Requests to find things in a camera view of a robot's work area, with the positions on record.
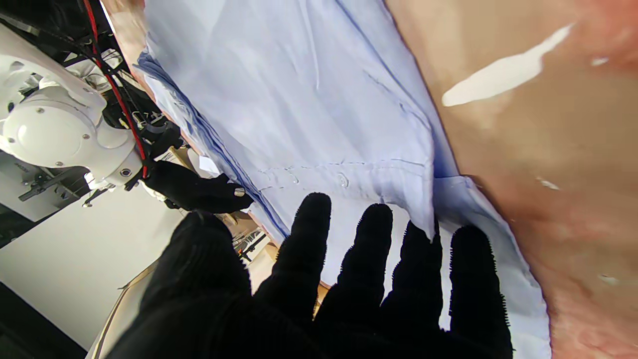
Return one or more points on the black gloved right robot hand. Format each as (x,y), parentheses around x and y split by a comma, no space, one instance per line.
(189,192)

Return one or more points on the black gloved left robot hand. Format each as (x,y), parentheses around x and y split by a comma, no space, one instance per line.
(209,309)

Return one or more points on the light blue button shirt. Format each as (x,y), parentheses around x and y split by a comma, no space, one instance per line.
(309,99)

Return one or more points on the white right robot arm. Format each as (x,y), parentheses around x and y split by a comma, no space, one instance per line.
(45,134)

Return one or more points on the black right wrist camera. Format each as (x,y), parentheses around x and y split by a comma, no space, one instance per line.
(164,139)

